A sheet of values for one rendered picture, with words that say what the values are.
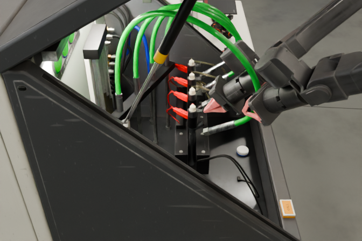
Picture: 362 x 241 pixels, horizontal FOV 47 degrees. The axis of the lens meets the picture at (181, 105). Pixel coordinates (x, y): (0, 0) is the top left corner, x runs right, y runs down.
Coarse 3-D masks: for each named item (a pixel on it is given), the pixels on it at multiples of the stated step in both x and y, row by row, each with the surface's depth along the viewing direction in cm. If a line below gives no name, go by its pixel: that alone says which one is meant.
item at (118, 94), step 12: (156, 12) 91; (168, 12) 90; (132, 24) 96; (204, 24) 89; (216, 36) 89; (120, 48) 102; (120, 60) 104; (240, 60) 90; (252, 72) 90; (120, 84) 110; (120, 96) 111; (240, 120) 99
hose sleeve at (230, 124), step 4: (232, 120) 101; (220, 124) 103; (224, 124) 102; (228, 124) 101; (232, 124) 101; (208, 128) 105; (212, 128) 104; (216, 128) 104; (220, 128) 103; (224, 128) 102; (228, 128) 102; (232, 128) 101; (212, 132) 105; (216, 132) 104
